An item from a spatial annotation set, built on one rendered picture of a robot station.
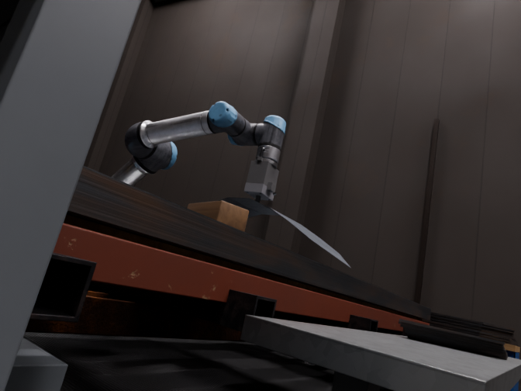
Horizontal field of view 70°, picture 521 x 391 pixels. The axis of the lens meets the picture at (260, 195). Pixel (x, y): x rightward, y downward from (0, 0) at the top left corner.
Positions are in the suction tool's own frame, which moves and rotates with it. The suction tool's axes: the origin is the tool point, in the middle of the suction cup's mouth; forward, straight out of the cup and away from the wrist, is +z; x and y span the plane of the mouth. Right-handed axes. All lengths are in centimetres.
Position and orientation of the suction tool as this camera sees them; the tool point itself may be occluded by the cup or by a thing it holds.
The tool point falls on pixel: (255, 210)
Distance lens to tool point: 117.4
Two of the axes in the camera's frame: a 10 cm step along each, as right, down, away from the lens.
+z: -2.2, 9.5, -2.4
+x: -8.7, -0.8, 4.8
